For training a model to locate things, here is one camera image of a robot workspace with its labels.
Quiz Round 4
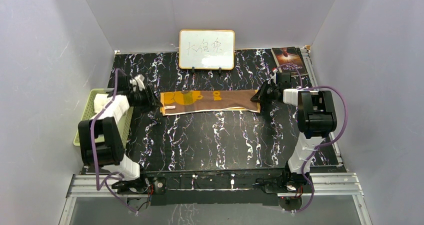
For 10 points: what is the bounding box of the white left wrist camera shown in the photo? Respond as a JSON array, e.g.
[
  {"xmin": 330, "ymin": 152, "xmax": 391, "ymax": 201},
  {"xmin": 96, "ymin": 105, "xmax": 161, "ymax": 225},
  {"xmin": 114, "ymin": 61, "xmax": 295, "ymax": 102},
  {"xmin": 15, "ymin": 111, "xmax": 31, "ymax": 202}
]
[{"xmin": 130, "ymin": 74, "xmax": 146, "ymax": 92}]

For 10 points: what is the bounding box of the white towel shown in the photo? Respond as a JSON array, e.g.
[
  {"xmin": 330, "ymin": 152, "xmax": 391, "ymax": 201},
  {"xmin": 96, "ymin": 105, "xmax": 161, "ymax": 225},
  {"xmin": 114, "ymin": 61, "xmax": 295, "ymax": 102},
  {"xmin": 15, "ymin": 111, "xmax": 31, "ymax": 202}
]
[{"xmin": 93, "ymin": 93, "xmax": 113, "ymax": 114}]

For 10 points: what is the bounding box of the small framed whiteboard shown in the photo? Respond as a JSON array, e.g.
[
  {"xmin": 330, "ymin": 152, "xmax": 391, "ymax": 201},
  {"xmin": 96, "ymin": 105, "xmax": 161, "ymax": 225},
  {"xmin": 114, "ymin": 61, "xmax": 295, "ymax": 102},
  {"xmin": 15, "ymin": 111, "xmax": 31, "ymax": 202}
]
[{"xmin": 178, "ymin": 29, "xmax": 236, "ymax": 71}]

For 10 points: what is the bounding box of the aluminium base frame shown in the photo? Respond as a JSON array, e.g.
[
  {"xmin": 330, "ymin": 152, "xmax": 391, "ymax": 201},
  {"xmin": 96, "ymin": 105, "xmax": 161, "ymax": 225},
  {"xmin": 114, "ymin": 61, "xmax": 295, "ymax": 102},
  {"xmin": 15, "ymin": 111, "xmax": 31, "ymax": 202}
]
[{"xmin": 59, "ymin": 172, "xmax": 372, "ymax": 225}]

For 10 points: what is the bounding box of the brown and yellow cloth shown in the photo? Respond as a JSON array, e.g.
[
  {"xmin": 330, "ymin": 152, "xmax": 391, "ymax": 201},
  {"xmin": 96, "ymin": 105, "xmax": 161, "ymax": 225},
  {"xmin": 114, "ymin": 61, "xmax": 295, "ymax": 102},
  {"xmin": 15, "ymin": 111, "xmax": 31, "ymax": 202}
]
[{"xmin": 160, "ymin": 90, "xmax": 261, "ymax": 116}]

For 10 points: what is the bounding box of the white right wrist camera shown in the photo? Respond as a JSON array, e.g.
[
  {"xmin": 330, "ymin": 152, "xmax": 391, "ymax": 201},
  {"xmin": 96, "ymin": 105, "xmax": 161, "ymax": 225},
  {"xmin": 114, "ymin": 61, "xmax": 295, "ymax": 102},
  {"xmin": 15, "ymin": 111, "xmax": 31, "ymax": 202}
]
[{"xmin": 268, "ymin": 68, "xmax": 279, "ymax": 86}]

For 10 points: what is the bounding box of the dark paperback book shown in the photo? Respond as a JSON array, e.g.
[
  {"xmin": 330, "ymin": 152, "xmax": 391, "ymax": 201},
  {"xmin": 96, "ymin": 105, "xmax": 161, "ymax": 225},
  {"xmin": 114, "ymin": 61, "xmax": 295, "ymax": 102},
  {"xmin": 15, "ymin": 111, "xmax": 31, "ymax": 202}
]
[{"xmin": 271, "ymin": 46, "xmax": 308, "ymax": 76}]

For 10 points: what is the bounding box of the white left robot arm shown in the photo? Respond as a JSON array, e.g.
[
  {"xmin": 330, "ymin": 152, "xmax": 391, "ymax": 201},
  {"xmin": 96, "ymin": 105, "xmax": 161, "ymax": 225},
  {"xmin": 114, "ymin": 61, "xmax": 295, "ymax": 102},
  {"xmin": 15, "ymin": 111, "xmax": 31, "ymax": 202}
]
[{"xmin": 78, "ymin": 72, "xmax": 162, "ymax": 193}]

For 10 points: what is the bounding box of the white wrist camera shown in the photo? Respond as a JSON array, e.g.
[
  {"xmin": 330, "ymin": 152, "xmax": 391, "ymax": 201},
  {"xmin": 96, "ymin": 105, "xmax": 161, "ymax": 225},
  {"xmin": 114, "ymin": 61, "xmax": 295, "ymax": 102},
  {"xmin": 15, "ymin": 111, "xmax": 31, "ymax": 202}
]
[
  {"xmin": 130, "ymin": 74, "xmax": 146, "ymax": 92},
  {"xmin": 268, "ymin": 68, "xmax": 279, "ymax": 86}
]

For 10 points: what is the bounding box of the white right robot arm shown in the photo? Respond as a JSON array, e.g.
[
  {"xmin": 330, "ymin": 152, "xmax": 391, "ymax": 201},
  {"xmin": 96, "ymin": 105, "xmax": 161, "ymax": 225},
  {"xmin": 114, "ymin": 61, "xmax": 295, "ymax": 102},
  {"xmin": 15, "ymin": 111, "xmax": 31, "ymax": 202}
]
[{"xmin": 250, "ymin": 70, "xmax": 338, "ymax": 192}]

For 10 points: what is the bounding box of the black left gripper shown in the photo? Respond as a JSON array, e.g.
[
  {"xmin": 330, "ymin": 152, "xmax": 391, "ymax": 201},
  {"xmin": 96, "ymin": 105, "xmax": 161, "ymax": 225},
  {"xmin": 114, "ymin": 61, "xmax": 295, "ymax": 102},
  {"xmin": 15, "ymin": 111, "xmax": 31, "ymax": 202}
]
[{"xmin": 132, "ymin": 86, "xmax": 164, "ymax": 114}]

